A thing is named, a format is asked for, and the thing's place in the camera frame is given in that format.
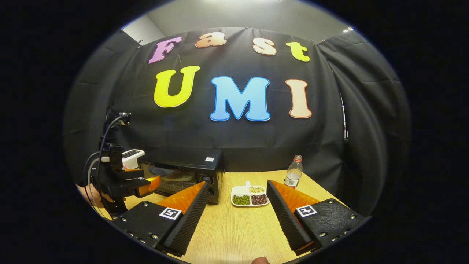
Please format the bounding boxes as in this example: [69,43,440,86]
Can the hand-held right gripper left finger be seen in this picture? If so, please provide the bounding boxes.
[112,181,211,257]

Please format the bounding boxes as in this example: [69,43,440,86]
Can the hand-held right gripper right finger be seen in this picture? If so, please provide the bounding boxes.
[266,180,367,256]

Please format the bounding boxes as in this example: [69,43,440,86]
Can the black electric oven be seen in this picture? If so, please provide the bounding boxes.
[137,148,225,205]

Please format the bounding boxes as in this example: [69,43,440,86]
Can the white toaster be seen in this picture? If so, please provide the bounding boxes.
[123,149,145,169]

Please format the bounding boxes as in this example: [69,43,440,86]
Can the white divided plate of beans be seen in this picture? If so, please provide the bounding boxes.
[231,181,270,208]

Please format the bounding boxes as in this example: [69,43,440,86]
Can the clear plastic bottle red label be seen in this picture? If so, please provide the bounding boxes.
[284,155,303,189]

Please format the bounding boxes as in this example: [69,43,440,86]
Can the black backdrop cloth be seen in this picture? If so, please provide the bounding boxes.
[63,26,411,217]

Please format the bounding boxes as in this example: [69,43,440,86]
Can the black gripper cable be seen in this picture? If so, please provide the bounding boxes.
[84,115,123,198]

